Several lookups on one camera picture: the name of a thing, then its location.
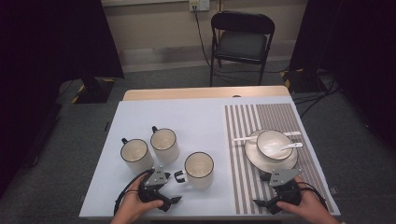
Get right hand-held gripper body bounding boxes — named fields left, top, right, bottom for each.
left=265, top=167, right=304, bottom=216

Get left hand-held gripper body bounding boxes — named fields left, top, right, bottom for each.
left=137, top=166, right=173, bottom=214

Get white mug with black rim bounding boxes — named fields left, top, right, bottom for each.
left=149, top=125, right=180, bottom=165
left=120, top=137, right=154, bottom=174
left=174, top=151, right=216, bottom=190

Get white chopstick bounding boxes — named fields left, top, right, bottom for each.
left=233, top=132, right=303, bottom=143
left=233, top=131, right=303, bottom=142

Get person's left hand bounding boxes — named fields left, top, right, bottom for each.
left=116, top=173, right=164, bottom=224

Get person's right hand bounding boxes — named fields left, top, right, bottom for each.
left=276, top=175, right=329, bottom=224

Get white plate with dark rim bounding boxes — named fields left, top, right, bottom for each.
left=244, top=128, right=299, bottom=174

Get white ceramic spoon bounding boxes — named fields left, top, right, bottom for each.
left=264, top=142, right=304, bottom=157

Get white bowl with dark rim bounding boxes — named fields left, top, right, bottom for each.
left=256, top=129, right=294, bottom=162

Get pale blue table cover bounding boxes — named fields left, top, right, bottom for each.
left=78, top=95, right=341, bottom=219

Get brown striped placemat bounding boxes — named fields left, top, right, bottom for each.
left=223, top=102, right=336, bottom=216

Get black stand base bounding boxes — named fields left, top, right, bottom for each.
left=279, top=68, right=326, bottom=94
left=71, top=77, right=117, bottom=105

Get black folding chair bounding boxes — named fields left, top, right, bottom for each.
left=209, top=10, right=276, bottom=88

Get black curtain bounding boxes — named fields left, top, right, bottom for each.
left=0, top=0, right=126, bottom=200
left=289, top=0, right=396, bottom=151

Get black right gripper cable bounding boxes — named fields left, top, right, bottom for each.
left=298, top=181, right=329, bottom=210

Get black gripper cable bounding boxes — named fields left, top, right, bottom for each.
left=298, top=181, right=329, bottom=210
left=113, top=168, right=154, bottom=217

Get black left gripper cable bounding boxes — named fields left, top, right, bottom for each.
left=113, top=168, right=154, bottom=217

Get black floor cables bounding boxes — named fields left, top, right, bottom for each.
left=292, top=73, right=343, bottom=119

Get white wall socket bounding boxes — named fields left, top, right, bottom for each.
left=189, top=0, right=211, bottom=13

